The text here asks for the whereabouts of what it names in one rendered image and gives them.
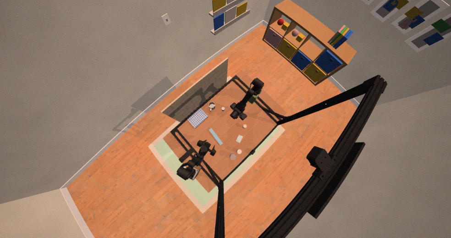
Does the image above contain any grey mug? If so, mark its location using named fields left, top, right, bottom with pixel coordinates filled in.
left=209, top=102, right=215, bottom=112

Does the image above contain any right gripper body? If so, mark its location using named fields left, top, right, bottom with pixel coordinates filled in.
left=230, top=102, right=247, bottom=120

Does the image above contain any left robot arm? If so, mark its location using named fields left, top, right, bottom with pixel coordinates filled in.
left=177, top=142, right=211, bottom=180

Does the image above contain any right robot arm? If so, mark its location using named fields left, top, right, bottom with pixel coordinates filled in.
left=230, top=78, right=264, bottom=119

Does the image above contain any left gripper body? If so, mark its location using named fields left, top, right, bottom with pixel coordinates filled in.
left=197, top=140, right=216, bottom=156

